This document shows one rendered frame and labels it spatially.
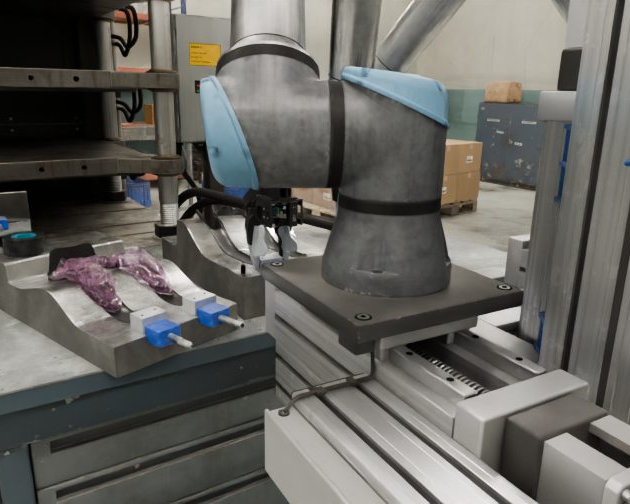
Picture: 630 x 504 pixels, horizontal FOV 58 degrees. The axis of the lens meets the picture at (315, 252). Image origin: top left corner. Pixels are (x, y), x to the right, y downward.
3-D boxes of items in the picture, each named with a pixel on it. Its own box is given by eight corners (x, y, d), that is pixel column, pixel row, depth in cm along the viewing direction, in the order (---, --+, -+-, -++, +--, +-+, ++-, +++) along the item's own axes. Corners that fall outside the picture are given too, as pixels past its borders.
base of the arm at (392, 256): (478, 285, 65) (487, 198, 62) (368, 306, 57) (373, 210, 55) (397, 252, 77) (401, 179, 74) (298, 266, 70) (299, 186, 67)
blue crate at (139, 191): (153, 208, 484) (152, 182, 478) (76, 215, 451) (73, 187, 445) (138, 199, 519) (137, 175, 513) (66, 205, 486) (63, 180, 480)
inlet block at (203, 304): (252, 336, 100) (252, 307, 99) (231, 345, 97) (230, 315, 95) (204, 316, 108) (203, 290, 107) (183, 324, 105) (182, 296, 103)
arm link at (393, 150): (457, 203, 59) (469, 67, 55) (329, 202, 58) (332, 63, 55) (428, 184, 71) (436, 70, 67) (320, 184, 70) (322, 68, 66)
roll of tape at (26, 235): (-5, 256, 115) (-7, 239, 114) (17, 246, 123) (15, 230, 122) (33, 257, 115) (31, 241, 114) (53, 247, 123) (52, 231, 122)
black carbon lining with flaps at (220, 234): (312, 265, 128) (312, 224, 125) (247, 276, 119) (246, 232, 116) (243, 232, 156) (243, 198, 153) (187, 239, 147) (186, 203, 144)
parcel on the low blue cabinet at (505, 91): (522, 103, 790) (524, 81, 782) (506, 103, 772) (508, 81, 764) (498, 102, 824) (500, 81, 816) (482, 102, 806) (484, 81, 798)
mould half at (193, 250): (348, 297, 128) (350, 239, 124) (243, 320, 114) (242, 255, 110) (248, 245, 168) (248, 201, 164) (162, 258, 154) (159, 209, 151)
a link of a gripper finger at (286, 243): (294, 271, 114) (285, 229, 110) (280, 264, 119) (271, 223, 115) (307, 266, 115) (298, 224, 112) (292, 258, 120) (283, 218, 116)
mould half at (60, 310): (237, 329, 110) (236, 275, 107) (116, 378, 90) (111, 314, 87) (99, 274, 140) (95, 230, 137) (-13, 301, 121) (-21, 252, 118)
